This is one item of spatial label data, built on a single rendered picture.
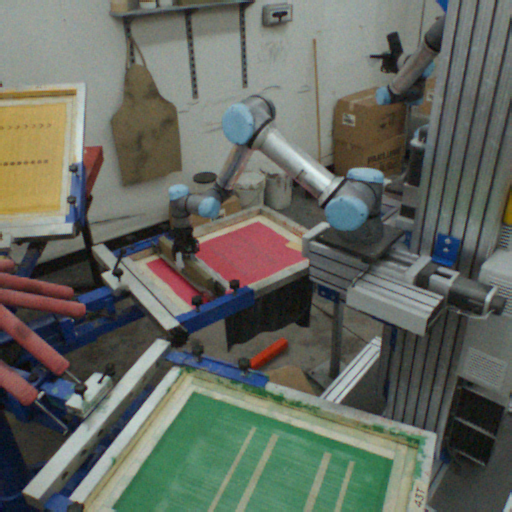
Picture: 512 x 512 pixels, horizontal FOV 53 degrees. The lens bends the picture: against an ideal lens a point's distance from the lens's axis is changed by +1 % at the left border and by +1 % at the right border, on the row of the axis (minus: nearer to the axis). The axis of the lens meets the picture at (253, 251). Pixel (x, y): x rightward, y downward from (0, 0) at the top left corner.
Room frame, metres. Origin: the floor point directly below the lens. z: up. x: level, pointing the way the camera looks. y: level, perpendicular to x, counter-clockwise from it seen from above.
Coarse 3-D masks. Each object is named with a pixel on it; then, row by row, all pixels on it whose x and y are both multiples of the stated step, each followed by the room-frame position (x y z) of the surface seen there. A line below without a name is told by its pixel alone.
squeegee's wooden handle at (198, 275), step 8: (160, 240) 1.85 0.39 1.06; (168, 240) 1.85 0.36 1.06; (160, 248) 1.86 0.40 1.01; (168, 248) 1.79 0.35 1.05; (168, 256) 1.80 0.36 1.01; (184, 264) 1.68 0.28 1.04; (192, 264) 1.65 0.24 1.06; (184, 272) 1.69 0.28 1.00; (192, 272) 1.63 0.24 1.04; (200, 272) 1.59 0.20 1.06; (200, 280) 1.58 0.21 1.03; (208, 280) 1.55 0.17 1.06; (208, 288) 1.54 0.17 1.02
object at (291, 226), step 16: (256, 208) 2.25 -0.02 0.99; (208, 224) 2.10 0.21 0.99; (224, 224) 2.13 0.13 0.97; (288, 224) 2.08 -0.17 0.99; (128, 256) 1.85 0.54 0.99; (144, 256) 1.89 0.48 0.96; (144, 272) 1.71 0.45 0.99; (288, 272) 1.67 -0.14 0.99; (304, 272) 1.70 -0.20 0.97; (256, 288) 1.57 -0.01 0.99; (272, 288) 1.60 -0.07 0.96
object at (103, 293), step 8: (104, 288) 1.54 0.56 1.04; (80, 296) 1.50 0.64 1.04; (88, 296) 1.49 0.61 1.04; (96, 296) 1.49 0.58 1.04; (104, 296) 1.49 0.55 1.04; (112, 296) 1.51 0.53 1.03; (120, 296) 1.52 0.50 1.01; (128, 296) 1.54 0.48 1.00; (88, 304) 1.46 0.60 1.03; (96, 304) 1.47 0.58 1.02; (104, 304) 1.49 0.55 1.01
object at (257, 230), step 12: (240, 228) 2.12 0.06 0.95; (252, 228) 2.11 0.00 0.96; (264, 228) 2.11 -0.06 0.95; (216, 240) 2.01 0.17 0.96; (264, 240) 1.99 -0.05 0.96; (276, 240) 1.99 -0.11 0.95; (204, 252) 1.91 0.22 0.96; (156, 264) 1.83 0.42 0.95; (168, 264) 1.82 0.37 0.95; (216, 264) 1.81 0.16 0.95; (168, 276) 1.73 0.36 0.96; (180, 276) 1.73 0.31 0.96
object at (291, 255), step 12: (288, 240) 1.98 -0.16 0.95; (276, 252) 1.88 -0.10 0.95; (288, 252) 1.88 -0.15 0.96; (300, 252) 1.88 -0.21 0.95; (276, 264) 1.79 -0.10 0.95; (288, 264) 1.78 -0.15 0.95; (228, 276) 1.71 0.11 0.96; (240, 276) 1.71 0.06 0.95; (252, 276) 1.71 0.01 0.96; (264, 276) 1.70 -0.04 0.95; (180, 288) 1.64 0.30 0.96; (192, 288) 1.64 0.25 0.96; (204, 300) 1.56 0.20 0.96
